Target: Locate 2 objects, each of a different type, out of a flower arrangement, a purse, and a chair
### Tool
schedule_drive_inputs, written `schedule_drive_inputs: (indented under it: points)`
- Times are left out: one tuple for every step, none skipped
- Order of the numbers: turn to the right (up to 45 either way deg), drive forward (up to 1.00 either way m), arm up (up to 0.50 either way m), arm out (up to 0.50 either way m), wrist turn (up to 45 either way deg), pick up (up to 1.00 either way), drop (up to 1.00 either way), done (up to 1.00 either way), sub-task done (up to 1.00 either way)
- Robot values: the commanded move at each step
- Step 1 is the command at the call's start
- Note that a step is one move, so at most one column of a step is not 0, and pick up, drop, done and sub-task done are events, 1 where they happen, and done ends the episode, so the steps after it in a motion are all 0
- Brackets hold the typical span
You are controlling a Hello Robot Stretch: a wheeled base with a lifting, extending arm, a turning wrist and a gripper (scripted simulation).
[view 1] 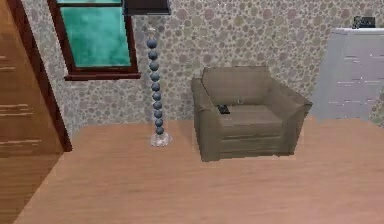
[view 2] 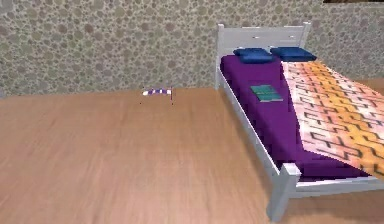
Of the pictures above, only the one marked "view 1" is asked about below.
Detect blue beaded floor lamp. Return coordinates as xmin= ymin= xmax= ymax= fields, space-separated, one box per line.
xmin=122 ymin=0 xmax=174 ymax=148

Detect brown upholstered armchair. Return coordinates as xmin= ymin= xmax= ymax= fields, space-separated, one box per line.
xmin=190 ymin=65 xmax=314 ymax=163

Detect dark red framed window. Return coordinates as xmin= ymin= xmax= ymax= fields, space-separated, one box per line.
xmin=46 ymin=0 xmax=142 ymax=82

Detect pale grey chest of drawers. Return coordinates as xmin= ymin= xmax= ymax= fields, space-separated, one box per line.
xmin=311 ymin=27 xmax=384 ymax=122

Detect brown wooden room door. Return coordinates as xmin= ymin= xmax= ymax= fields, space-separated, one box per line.
xmin=0 ymin=0 xmax=74 ymax=224

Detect small dark box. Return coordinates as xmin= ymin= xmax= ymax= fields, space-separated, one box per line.
xmin=352 ymin=15 xmax=377 ymax=30

